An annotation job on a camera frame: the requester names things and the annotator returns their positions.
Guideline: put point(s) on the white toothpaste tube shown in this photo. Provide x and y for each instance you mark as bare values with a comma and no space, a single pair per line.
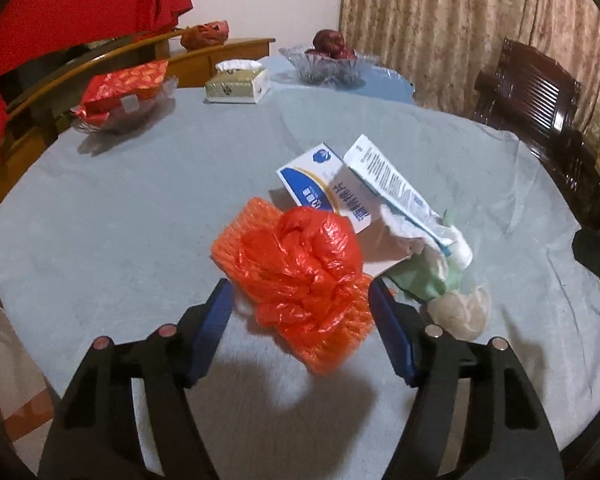
404,211

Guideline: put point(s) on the white blue medicine box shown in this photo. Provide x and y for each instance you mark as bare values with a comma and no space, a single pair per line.
320,179

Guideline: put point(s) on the dark wooden armchair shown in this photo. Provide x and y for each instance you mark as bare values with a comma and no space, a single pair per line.
531,95

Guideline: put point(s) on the glass fruit bowl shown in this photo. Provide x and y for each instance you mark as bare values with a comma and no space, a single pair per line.
318,71

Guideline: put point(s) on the red snack packet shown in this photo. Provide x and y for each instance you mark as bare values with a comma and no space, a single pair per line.
105,91

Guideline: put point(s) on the red apples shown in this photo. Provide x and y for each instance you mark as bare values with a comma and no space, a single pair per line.
329,43

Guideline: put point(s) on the grey table cloth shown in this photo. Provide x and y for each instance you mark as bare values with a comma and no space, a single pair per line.
113,238

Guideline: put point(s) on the tissue box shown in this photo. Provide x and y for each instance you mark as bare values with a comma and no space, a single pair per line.
238,81

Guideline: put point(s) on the green rubber glove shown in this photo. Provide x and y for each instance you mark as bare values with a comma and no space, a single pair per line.
427,273

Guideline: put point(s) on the patterned beige curtain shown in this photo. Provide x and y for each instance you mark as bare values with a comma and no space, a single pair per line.
441,45

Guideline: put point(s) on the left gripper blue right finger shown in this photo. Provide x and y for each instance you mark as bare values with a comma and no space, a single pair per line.
506,434

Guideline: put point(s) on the white tissue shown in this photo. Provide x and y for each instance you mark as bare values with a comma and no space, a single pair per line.
462,315

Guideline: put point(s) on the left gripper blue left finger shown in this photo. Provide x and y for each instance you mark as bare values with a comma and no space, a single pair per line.
94,433

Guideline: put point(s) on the orange foam net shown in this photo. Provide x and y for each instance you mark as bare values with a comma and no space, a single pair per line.
250,229

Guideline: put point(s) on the small glass dish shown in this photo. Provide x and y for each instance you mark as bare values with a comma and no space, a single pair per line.
130,115

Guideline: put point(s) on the orange red plastic bag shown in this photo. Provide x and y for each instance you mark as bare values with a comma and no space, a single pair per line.
305,269

